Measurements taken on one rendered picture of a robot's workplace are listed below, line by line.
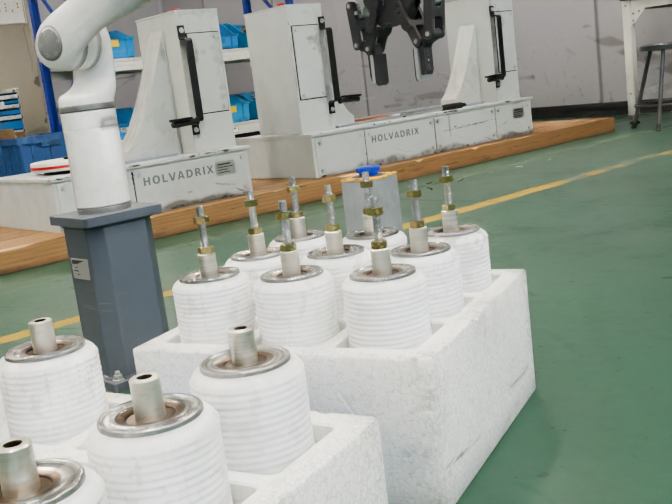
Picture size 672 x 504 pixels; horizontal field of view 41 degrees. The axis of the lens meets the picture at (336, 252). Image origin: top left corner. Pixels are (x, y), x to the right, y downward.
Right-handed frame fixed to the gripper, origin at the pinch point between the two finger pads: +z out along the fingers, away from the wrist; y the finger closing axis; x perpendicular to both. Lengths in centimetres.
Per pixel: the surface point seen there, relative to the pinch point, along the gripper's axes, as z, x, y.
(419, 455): 39.9, -16.6, 11.6
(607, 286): 47, 76, -19
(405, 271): 21.6, -10.2, 6.7
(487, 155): 44, 270, -192
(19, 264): 45, 36, -203
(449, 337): 29.0, -9.2, 11.2
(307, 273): 21.6, -14.8, -4.7
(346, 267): 23.0, -6.3, -7.0
